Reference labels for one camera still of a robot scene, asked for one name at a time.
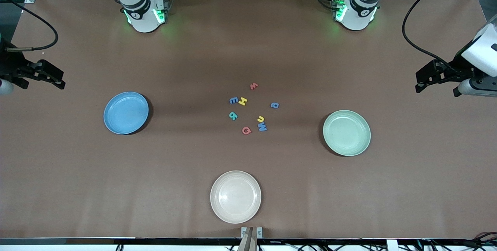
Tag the red foam letter w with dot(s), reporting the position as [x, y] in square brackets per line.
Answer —
[253, 86]

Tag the blue foam letter W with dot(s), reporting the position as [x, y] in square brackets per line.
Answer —
[263, 127]

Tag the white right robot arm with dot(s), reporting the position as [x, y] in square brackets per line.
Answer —
[143, 18]

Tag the light green plate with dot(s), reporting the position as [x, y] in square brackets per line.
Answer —
[346, 133]

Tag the beige plate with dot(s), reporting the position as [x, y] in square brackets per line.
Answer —
[235, 197]

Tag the yellow foam letter u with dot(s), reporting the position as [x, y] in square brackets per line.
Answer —
[260, 119]

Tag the yellow foam letter H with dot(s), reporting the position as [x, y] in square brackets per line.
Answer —
[242, 101]

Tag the metal table edge bracket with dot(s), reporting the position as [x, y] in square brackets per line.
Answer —
[251, 233]

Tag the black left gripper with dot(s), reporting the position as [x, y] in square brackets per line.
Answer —
[457, 67]

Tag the blue plate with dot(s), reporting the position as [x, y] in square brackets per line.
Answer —
[126, 113]

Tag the small blue foam letter a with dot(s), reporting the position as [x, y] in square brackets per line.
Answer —
[275, 105]

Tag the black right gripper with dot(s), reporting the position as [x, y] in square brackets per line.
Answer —
[8, 66]

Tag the blue foam letter E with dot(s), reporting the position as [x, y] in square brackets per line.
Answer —
[233, 100]

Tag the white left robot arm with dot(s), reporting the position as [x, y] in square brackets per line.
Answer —
[357, 14]

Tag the teal foam letter R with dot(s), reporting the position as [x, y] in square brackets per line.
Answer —
[233, 116]

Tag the pink foam letter Q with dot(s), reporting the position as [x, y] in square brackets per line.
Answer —
[244, 131]

